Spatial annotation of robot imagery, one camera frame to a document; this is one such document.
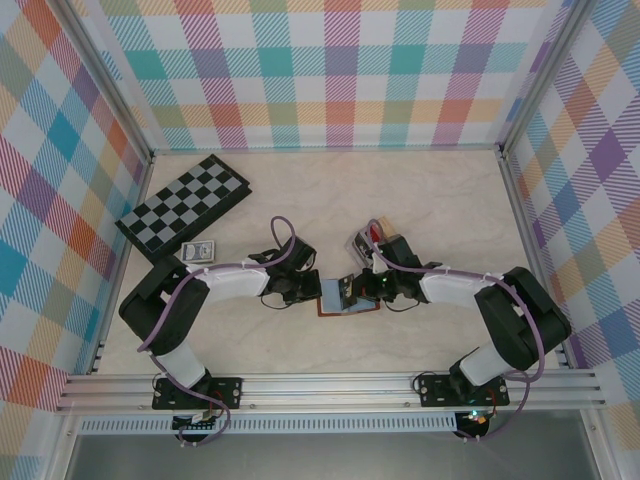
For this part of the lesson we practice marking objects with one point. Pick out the brown leather card holder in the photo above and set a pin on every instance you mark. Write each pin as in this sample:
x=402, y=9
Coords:
x=330, y=307

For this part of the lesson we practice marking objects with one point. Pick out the clear plastic card box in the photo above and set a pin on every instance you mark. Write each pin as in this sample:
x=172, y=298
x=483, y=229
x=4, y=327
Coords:
x=352, y=250

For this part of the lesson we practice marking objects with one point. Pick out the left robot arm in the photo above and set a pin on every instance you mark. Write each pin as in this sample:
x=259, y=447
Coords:
x=230, y=285

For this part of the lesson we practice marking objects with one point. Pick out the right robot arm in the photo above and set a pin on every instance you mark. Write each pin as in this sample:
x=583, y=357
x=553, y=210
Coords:
x=450, y=287

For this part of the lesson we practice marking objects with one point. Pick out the red card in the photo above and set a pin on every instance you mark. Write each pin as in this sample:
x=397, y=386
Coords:
x=384, y=236

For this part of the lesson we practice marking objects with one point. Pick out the gold card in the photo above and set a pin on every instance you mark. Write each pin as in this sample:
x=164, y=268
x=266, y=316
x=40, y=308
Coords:
x=386, y=223

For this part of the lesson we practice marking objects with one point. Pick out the blue playing card deck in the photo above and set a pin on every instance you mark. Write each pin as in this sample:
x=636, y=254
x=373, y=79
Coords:
x=199, y=251

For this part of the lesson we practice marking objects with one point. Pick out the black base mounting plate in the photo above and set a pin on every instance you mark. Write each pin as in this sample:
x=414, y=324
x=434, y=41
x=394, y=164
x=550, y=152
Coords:
x=435, y=390
x=230, y=392

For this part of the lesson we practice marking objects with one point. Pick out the black grey chessboard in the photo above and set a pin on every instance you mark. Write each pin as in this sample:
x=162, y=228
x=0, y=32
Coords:
x=182, y=207

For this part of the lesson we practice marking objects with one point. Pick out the small controller board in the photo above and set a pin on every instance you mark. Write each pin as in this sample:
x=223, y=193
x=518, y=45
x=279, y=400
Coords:
x=477, y=420
x=197, y=425

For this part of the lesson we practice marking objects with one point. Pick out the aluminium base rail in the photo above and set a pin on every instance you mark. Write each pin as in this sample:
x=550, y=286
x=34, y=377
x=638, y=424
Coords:
x=325, y=392

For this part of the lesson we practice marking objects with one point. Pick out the aluminium frame bar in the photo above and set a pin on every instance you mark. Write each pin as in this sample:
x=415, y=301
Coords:
x=525, y=225
x=100, y=350

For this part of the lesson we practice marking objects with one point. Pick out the aluminium frame post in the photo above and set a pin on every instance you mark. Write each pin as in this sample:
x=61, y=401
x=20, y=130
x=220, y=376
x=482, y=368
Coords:
x=114, y=80
x=537, y=75

